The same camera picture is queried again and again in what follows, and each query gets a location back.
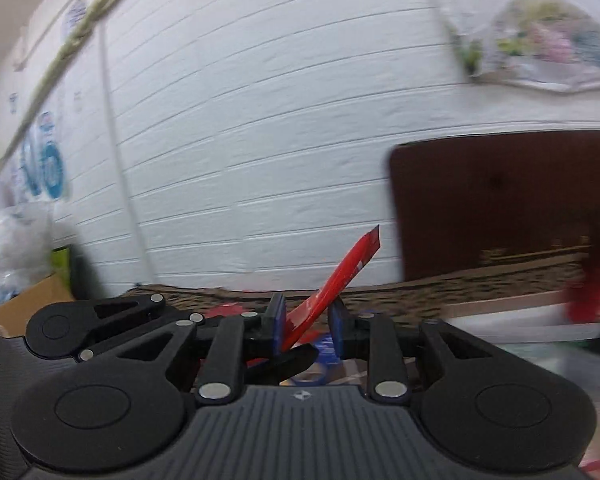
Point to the blue paper fan decorations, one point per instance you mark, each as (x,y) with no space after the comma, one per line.
(50,165)

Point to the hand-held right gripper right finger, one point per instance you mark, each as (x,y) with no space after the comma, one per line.
(336,327)

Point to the red tube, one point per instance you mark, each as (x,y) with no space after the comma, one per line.
(340,275)

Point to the white plastic bag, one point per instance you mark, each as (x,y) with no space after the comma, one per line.
(10,250)

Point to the floral plastic bag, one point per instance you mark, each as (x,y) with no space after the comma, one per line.
(535,30)

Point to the open cardboard box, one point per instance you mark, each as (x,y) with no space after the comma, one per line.
(35,300)

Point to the red artificial flower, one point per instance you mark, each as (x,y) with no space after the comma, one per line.
(592,290)

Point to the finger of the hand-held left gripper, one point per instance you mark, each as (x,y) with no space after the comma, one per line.
(130,310)

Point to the dark brown headboard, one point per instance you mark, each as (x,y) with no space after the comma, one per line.
(505,200)

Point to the green bag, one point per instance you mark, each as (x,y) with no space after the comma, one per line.
(61,265)

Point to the brown printed blanket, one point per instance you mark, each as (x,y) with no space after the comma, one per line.
(430,285)

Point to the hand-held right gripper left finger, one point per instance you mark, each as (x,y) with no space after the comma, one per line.
(277,320)

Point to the red gift box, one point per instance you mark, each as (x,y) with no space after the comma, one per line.
(225,311)

